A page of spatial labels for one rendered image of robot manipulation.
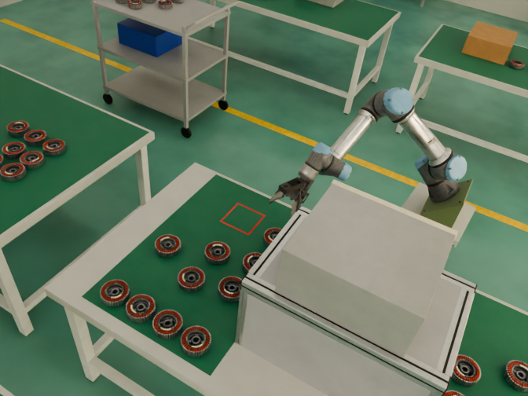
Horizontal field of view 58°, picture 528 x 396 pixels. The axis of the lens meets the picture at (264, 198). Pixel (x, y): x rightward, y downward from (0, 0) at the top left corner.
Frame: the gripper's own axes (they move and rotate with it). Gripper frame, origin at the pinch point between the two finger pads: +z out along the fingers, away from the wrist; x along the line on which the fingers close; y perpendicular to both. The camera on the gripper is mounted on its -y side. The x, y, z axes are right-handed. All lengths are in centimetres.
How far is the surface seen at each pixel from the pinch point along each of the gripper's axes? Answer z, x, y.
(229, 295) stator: 34.0, -13.4, -20.1
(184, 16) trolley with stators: -52, 205, 69
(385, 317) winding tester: -8, -72, -41
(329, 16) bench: -124, 181, 191
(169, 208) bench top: 31, 46, -11
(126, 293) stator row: 53, 11, -46
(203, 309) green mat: 43, -11, -26
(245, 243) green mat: 21.5, 6.8, 1.7
